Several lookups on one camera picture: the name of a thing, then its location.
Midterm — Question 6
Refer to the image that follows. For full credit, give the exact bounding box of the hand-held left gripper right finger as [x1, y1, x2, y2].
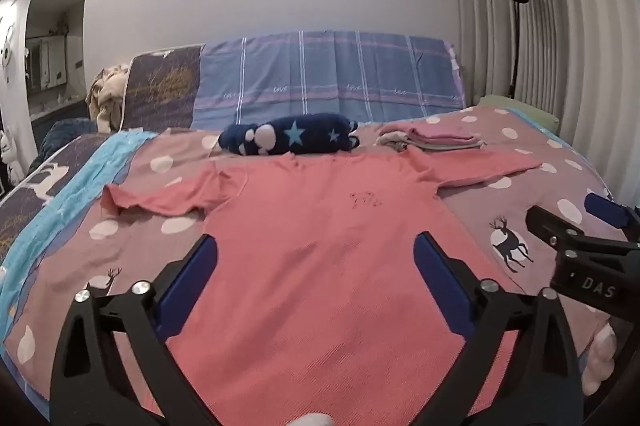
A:
[412, 231, 586, 426]

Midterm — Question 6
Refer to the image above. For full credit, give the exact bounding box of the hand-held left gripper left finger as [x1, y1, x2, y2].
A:
[50, 233, 221, 426]

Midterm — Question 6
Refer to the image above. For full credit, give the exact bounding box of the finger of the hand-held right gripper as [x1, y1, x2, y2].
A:
[584, 193, 640, 239]
[525, 205, 640, 253]

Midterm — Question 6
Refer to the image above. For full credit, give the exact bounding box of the pink t-shirt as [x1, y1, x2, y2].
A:
[101, 148, 543, 426]

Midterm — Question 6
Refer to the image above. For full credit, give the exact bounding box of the person's right hand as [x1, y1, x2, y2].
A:
[582, 325, 619, 398]

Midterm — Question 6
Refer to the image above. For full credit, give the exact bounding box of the green pillow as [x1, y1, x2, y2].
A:
[474, 93, 561, 133]

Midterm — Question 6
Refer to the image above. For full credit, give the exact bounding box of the floral folded garment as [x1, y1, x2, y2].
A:
[392, 140, 485, 153]

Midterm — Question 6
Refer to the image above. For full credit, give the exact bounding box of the pink folded garment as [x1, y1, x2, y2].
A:
[395, 126, 478, 142]

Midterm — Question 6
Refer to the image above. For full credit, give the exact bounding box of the stack of folded towels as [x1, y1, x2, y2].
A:
[377, 130, 418, 148]

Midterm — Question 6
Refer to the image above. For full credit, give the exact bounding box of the light blue towel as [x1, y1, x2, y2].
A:
[0, 128, 162, 337]

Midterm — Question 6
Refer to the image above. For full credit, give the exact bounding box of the navy star print fleece blanket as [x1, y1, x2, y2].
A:
[220, 113, 360, 157]

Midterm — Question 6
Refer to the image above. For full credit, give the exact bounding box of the dark tree print pillow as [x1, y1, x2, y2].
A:
[121, 46, 203, 133]

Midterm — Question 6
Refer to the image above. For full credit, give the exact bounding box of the white pleated curtain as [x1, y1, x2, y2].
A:
[445, 0, 640, 209]

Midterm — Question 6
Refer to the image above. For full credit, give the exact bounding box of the dark teal fuzzy blanket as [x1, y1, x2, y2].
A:
[29, 118, 110, 174]

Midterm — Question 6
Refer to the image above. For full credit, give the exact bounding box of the beige cloth pile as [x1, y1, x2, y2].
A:
[86, 65, 132, 133]

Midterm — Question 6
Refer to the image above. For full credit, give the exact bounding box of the white cat figurine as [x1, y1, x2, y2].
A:
[0, 128, 22, 183]

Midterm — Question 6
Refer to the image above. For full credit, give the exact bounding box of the blue plaid pillow cover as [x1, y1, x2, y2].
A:
[192, 30, 467, 132]

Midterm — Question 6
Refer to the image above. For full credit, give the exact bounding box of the mirrored cabinet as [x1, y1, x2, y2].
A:
[24, 33, 69, 93]

